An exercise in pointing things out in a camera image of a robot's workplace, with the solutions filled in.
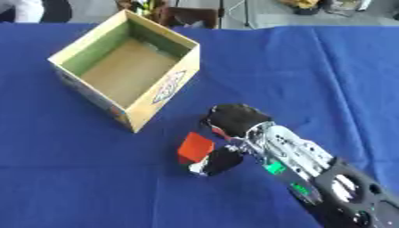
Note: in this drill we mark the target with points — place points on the yellow bag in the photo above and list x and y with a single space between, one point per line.
304 5

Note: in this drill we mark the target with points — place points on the brown chair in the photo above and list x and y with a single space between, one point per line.
187 16

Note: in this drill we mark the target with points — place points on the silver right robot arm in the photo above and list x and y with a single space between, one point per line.
306 166

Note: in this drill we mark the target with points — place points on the red block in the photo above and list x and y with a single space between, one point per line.
195 147

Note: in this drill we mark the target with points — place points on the tan cardboard box green inside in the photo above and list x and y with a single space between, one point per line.
124 69

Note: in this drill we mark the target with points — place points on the person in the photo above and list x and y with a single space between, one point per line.
26 10

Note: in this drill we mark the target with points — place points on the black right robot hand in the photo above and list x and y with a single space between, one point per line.
236 118

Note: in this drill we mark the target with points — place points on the black tripod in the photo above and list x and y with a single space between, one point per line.
222 12

